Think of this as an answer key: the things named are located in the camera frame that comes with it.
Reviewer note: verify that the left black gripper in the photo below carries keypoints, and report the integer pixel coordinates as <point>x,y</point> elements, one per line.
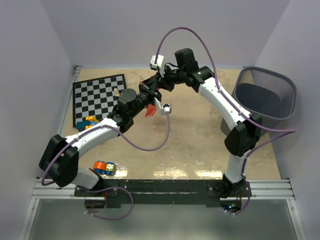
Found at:
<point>149,86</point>

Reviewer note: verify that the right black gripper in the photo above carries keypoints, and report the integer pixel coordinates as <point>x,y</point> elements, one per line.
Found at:
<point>162,81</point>

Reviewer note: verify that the red plastic trash bag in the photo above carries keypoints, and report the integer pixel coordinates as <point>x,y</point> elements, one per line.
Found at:
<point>150,110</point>

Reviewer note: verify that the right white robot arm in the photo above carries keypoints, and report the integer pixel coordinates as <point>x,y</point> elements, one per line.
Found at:
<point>244,127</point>

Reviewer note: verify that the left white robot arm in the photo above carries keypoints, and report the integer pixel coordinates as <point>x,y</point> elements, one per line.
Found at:
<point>60,160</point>

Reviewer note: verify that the grey mesh trash bin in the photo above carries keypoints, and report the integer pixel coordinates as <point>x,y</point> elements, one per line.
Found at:
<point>266,93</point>

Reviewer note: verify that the beige chess piece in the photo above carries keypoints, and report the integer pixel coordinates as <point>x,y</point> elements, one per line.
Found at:
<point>116,92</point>

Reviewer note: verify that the black white chessboard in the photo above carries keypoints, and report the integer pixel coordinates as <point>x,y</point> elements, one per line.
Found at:
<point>95,97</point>

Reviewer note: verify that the yellow blue toy blocks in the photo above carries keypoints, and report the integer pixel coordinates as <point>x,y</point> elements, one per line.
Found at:
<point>89,122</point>

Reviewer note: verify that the orange tape roll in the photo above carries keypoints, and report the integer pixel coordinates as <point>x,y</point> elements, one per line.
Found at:
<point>100,167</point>

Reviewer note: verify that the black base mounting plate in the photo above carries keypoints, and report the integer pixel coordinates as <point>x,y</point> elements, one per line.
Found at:
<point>113,193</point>

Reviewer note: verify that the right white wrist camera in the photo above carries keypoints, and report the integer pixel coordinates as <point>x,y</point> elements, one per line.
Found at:
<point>157,63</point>

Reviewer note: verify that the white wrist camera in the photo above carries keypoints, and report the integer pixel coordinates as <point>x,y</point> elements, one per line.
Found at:
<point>163,109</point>
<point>157,63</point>

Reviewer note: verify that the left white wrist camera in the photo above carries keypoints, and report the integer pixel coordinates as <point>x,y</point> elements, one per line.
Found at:
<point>163,109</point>

